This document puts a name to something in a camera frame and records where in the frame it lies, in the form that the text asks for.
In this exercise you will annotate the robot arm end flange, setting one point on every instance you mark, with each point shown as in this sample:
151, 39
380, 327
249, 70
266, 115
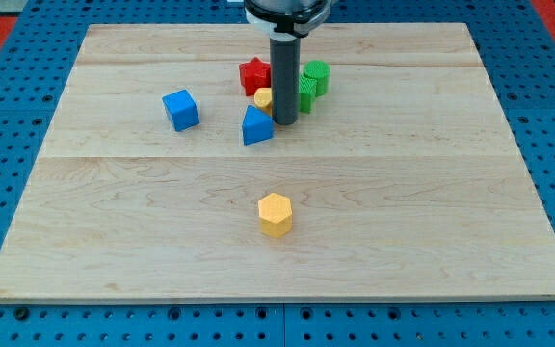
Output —
286, 20

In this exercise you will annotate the yellow hexagon block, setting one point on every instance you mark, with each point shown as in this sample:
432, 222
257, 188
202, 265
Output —
275, 215

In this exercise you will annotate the blue triangle block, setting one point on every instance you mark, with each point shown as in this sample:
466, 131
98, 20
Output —
257, 126

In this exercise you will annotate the small yellow round block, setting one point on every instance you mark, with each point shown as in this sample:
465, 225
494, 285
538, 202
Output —
263, 100

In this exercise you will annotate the green ribbed cube block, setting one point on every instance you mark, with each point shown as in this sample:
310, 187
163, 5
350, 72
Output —
307, 93

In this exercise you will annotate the red star block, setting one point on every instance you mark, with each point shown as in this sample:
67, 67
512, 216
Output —
254, 74

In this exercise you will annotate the green cylinder block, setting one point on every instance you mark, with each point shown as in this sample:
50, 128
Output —
319, 71

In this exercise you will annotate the blue cube block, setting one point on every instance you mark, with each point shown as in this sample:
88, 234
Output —
181, 110

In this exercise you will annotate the grey cylindrical pointer rod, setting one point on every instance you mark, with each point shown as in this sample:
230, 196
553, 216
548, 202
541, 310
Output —
285, 62

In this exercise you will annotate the wooden board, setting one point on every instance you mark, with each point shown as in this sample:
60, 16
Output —
405, 181

